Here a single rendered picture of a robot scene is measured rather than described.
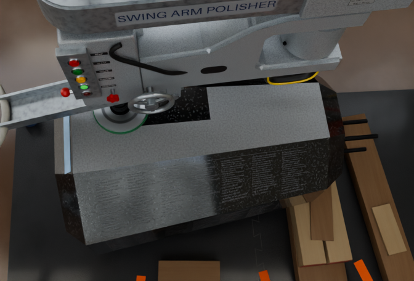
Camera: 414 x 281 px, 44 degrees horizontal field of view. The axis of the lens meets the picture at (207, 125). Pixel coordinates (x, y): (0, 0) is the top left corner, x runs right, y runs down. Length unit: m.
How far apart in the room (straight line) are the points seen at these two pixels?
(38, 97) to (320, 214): 1.44
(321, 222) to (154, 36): 1.44
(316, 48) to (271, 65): 0.16
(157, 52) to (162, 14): 0.25
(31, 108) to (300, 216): 1.38
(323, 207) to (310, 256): 0.24
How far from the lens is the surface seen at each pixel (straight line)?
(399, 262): 2.86
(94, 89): 1.58
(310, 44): 1.62
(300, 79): 2.04
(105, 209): 2.08
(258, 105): 2.08
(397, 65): 3.33
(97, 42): 1.38
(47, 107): 1.99
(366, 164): 2.91
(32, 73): 3.13
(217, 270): 2.59
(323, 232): 2.62
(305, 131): 2.07
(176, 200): 2.07
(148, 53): 1.51
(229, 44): 1.48
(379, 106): 3.15
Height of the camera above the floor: 2.71
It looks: 69 degrees down
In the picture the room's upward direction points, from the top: 9 degrees clockwise
